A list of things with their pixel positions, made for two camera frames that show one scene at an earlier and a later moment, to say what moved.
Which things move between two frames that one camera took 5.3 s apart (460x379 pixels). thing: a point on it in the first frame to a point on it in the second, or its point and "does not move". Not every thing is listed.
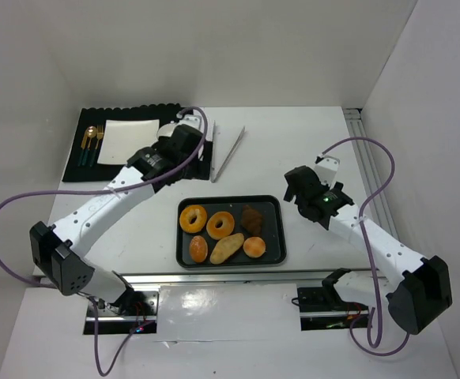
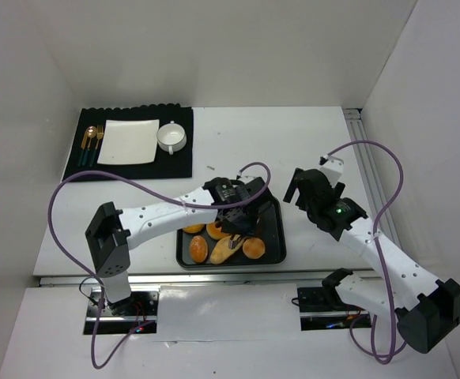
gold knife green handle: [81, 148] does not move
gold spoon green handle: [91, 133] does not move
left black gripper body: [190, 140] to [235, 218]
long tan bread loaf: [225, 246] does not move
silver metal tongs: [213, 175] to [232, 243]
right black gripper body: [297, 183] does not move
